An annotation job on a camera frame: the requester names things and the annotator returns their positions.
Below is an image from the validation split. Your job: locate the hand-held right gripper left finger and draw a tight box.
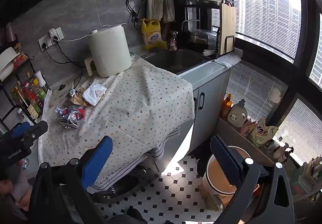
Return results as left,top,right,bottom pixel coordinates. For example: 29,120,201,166
28,136,114,224

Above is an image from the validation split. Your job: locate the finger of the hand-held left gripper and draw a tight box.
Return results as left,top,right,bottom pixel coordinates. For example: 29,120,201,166
10,122,32,139
24,120,49,146

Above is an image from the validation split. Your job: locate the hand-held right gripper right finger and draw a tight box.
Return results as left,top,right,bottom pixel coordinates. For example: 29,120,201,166
210,135,295,224

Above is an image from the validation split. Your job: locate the round bin with orange liner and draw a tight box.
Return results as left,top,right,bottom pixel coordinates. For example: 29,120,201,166
201,145,254,204

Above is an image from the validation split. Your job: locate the silver wrapper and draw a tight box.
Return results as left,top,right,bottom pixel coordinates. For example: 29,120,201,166
59,117,79,129

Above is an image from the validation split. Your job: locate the brown paper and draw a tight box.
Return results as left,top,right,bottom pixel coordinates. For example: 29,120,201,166
66,88,88,108

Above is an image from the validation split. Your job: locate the white paper bag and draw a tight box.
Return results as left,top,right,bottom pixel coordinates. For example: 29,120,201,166
83,82,107,107

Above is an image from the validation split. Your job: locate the person's left hand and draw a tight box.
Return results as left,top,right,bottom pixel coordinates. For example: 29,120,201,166
0,173,34,212

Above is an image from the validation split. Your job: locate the dark soy sauce bottle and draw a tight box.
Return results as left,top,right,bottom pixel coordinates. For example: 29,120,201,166
11,88,41,120

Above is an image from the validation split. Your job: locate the green label bottle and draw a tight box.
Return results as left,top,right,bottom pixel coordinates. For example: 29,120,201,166
33,82,49,101

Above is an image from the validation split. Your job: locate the front-load washing machine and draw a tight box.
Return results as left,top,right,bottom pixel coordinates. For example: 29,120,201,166
93,153,161,204

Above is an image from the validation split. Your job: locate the red sauce bottle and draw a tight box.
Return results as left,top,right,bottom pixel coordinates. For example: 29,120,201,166
23,82,41,104

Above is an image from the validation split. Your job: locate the white appliance with black knob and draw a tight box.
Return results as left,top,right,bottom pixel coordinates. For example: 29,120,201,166
48,79,76,104

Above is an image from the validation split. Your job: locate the yellow green refill bag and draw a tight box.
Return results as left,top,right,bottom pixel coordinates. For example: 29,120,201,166
249,118,278,148

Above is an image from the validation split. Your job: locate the white laundry detergent jug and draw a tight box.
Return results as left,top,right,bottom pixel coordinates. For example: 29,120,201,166
227,99,248,128

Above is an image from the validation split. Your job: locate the white cap bottle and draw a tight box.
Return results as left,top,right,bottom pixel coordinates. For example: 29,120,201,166
34,70,51,93

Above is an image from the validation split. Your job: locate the orange bottle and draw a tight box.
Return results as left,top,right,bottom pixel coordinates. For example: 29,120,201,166
220,93,233,118

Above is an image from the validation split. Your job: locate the white roll box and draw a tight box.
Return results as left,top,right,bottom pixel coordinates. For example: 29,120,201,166
0,47,23,81

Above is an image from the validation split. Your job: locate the low window blind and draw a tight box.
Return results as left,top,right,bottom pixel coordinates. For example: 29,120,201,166
221,61,288,124

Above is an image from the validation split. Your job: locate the floral white tablecloth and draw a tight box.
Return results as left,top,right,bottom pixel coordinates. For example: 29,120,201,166
38,54,196,194

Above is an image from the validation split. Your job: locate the colourful snack bag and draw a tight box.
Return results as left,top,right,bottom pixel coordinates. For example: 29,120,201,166
12,43,29,63

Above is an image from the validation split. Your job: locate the clear plastic sheet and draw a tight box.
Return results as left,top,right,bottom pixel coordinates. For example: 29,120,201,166
214,53,243,68

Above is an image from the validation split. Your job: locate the cream air fryer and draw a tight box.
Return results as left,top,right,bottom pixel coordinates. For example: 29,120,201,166
84,23,133,78

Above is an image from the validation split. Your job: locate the steel sink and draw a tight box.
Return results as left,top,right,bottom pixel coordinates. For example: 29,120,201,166
141,48,213,75

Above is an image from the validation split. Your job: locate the steel pot with lid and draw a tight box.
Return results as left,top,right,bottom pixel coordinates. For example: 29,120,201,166
187,29,217,44

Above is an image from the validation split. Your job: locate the small pink pump bottle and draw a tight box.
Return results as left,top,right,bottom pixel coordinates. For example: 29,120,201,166
169,31,179,51

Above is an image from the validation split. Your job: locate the wooden cutting board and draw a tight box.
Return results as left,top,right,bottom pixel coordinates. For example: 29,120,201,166
218,2,237,56

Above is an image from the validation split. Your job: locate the yellow dish soap bottle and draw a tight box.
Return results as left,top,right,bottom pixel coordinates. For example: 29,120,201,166
140,19,168,51

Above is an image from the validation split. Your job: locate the black dish rack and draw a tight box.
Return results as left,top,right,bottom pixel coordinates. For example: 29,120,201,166
184,0,237,59

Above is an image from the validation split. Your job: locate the brown hanging paper bag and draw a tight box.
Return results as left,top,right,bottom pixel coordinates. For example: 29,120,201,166
162,0,176,23

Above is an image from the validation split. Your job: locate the grey hanging bag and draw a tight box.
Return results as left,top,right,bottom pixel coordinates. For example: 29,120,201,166
141,0,154,20

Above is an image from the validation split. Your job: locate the beige hanging paper bag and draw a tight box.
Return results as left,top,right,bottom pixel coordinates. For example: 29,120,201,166
151,0,165,21

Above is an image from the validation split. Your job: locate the black power cable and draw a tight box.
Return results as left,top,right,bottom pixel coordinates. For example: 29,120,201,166
44,43,86,88

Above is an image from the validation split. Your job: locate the white wall socket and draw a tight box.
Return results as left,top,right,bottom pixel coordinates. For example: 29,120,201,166
38,27,62,51

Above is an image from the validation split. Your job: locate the white charger cable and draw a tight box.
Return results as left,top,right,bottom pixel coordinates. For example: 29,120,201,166
54,33,90,43

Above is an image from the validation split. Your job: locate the black hanging cable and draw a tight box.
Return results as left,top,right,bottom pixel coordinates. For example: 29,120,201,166
126,0,141,30

